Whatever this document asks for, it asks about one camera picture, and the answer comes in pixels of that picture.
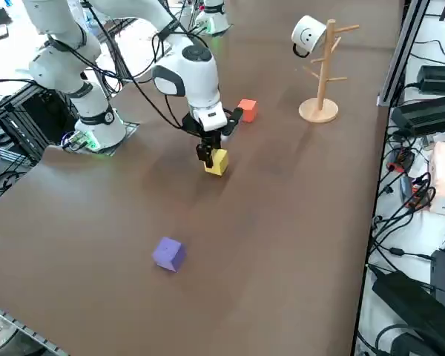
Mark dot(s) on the yellow foam cube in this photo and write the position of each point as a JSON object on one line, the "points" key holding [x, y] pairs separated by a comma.
{"points": [[220, 163]]}

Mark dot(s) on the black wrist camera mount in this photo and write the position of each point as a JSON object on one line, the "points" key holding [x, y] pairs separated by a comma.
{"points": [[235, 116]]}

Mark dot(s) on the black control box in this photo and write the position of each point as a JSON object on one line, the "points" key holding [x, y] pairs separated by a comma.
{"points": [[33, 122]]}

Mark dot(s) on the small black power adapter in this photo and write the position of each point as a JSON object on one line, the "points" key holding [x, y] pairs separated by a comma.
{"points": [[441, 78]]}

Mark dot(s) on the black orange charger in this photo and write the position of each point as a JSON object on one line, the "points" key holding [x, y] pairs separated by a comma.
{"points": [[415, 196]]}

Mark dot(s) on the slotted metal rail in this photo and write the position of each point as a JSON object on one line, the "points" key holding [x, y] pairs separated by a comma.
{"points": [[22, 326]]}

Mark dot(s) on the large black power brick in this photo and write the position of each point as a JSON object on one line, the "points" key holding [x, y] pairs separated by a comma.
{"points": [[411, 308]]}

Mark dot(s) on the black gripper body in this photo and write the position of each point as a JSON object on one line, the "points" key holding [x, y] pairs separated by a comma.
{"points": [[209, 139]]}

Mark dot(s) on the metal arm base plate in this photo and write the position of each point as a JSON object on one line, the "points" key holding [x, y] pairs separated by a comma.
{"points": [[130, 130]]}

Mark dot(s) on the white smiley mug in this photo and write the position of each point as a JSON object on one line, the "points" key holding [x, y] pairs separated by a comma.
{"points": [[308, 35]]}

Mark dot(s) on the red foam cube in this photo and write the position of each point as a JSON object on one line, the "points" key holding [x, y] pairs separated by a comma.
{"points": [[248, 111]]}

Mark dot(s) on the aluminium profile post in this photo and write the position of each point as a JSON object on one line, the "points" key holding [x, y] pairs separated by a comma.
{"points": [[395, 66]]}

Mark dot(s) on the red black power plug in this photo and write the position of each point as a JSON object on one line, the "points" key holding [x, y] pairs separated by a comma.
{"points": [[398, 159]]}

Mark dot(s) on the purple foam cube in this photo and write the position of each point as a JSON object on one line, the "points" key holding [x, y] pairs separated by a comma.
{"points": [[168, 254]]}

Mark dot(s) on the wooden mug tree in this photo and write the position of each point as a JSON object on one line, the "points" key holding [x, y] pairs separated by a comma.
{"points": [[319, 111]]}

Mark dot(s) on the long black power adapter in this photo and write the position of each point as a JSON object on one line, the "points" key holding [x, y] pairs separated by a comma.
{"points": [[430, 115]]}

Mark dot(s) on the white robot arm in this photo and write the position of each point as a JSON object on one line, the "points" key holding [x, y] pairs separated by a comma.
{"points": [[215, 18], [200, 81]]}

